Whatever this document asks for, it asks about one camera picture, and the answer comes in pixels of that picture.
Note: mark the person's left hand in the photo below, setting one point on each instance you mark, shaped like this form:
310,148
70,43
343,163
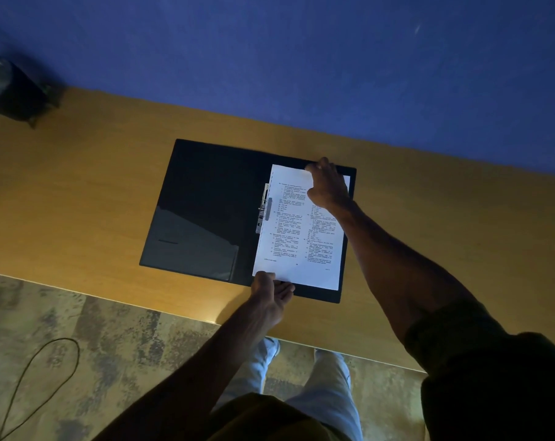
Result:
267,299

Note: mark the person's right hand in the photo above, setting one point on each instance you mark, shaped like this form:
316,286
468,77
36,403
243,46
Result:
328,185

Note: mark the person's left thumb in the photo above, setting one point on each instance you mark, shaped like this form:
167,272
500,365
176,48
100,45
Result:
263,279

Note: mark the person's right fingers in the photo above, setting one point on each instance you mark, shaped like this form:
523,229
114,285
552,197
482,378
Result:
315,172

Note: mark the white printed paper sheet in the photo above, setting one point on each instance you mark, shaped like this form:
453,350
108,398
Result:
300,234

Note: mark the person's left forearm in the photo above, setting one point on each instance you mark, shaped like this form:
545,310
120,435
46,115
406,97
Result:
176,381

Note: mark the person's right forearm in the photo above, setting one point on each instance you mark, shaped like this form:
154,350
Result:
396,266

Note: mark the silver folder clip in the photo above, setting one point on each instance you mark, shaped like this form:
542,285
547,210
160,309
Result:
262,208

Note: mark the black file folder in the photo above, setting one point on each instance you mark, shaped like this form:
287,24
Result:
204,211

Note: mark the person's light trousers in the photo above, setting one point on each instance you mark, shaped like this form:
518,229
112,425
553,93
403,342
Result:
314,390

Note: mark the person's dark shirt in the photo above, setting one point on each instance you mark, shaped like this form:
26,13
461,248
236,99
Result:
484,385

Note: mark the black pot with plant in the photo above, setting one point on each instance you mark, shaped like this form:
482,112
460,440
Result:
8,89

